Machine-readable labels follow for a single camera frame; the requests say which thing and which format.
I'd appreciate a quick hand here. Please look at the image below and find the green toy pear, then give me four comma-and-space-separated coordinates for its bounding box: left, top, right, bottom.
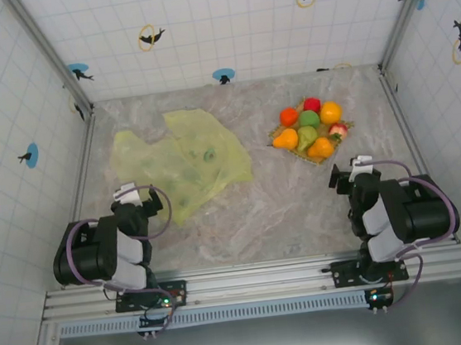
295, 124, 321, 154

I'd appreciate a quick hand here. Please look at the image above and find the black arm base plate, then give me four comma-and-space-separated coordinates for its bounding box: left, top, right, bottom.
329, 252, 411, 290
113, 277, 190, 314

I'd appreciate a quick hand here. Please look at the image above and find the aluminium table side rail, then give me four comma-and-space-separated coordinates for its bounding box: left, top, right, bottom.
58, 108, 110, 225
377, 59, 461, 251

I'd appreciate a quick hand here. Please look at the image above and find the aluminium front rail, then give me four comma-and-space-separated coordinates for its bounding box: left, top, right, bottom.
38, 239, 461, 327

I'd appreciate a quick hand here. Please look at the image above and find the small circuit board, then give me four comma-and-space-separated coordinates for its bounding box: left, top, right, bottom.
363, 285, 396, 316
136, 311, 172, 342

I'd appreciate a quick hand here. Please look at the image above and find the green toy apple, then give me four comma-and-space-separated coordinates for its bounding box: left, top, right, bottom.
298, 109, 323, 130

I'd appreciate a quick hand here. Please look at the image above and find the aluminium corner post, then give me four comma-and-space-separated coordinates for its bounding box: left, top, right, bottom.
2, 0, 95, 122
371, 0, 451, 71

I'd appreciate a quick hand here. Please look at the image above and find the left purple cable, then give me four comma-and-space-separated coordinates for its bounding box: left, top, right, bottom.
58, 181, 187, 343

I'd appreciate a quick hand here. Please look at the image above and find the yellow-green plastic bag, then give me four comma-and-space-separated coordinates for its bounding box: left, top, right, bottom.
108, 102, 260, 236

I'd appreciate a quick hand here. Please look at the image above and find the red toy apple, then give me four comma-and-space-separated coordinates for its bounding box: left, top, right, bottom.
302, 96, 324, 115

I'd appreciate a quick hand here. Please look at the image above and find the orange toy pear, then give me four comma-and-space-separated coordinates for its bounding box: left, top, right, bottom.
271, 127, 301, 152

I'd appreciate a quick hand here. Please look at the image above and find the woven straw tray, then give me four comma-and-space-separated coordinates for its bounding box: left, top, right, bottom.
263, 90, 360, 173

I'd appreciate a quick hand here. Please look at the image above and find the orange toy mango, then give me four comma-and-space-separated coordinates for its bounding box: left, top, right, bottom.
305, 135, 336, 162

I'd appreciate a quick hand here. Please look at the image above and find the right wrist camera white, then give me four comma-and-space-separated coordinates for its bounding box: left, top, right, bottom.
346, 153, 383, 185

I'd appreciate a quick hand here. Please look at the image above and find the yellow-orange toy orange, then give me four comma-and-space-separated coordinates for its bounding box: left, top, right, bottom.
318, 100, 345, 127

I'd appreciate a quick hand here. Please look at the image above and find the slotted white cable duct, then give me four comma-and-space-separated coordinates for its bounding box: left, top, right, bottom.
57, 288, 376, 342

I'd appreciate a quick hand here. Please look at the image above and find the red-orange toy tomato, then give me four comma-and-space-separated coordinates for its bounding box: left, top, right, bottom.
278, 106, 302, 127

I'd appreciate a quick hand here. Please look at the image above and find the red and white toy peach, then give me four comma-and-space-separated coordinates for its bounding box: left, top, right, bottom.
327, 121, 351, 142

